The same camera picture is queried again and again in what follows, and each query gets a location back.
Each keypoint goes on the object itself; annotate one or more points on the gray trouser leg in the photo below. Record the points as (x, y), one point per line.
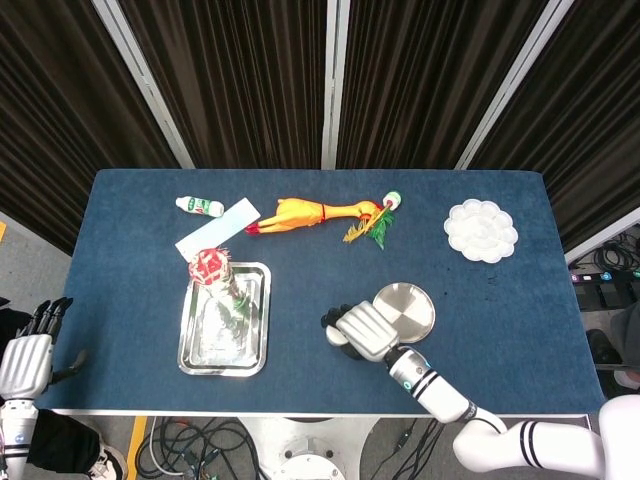
(631, 335)

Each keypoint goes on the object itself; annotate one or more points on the yellow floor tape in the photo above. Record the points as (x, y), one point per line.
(136, 440)

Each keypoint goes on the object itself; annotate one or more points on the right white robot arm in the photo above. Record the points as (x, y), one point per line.
(440, 395)

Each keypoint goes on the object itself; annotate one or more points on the rectangular steel tray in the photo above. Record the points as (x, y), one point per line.
(200, 350)

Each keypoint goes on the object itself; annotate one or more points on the black jacket white stripe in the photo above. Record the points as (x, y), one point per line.
(12, 317)

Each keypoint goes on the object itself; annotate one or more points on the white flower-shaped paint palette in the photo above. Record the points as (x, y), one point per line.
(480, 230)

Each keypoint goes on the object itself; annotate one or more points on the dark pleated curtain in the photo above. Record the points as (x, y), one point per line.
(585, 140)
(235, 85)
(425, 85)
(60, 125)

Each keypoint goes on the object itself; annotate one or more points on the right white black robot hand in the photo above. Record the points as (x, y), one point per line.
(367, 330)

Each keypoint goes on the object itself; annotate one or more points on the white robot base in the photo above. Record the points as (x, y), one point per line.
(305, 450)

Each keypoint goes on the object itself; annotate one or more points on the green yellow artificial plant sprig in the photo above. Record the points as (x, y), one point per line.
(381, 227)

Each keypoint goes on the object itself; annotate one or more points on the black trouser leg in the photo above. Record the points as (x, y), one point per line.
(65, 440)

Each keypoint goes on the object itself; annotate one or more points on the power strip with lights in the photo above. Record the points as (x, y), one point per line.
(605, 276)

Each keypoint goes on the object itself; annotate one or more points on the white paper strip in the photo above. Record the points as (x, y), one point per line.
(220, 227)

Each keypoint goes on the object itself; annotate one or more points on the small bottle green white cap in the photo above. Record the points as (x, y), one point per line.
(392, 199)

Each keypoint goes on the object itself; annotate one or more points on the green can with red lid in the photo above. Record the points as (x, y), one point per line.
(210, 267)

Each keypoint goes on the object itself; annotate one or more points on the blue felt table cover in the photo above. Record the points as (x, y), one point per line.
(500, 350)

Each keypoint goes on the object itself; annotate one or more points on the small white bottle green label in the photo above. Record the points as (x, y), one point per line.
(200, 206)

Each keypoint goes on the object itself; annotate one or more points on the black white sneaker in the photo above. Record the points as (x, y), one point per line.
(107, 462)

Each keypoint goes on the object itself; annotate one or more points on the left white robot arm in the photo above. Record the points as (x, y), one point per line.
(17, 440)

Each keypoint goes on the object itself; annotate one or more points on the black shoe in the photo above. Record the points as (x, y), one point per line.
(604, 347)

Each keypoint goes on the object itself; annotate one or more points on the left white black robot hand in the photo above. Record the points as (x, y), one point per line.
(25, 367)

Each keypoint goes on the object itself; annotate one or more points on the yellow rubber chicken toy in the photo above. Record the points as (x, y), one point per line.
(295, 212)

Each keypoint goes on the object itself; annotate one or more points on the white partition post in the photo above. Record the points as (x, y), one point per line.
(515, 85)
(334, 85)
(145, 85)

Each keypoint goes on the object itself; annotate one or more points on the round steel plate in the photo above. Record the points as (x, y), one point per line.
(410, 305)

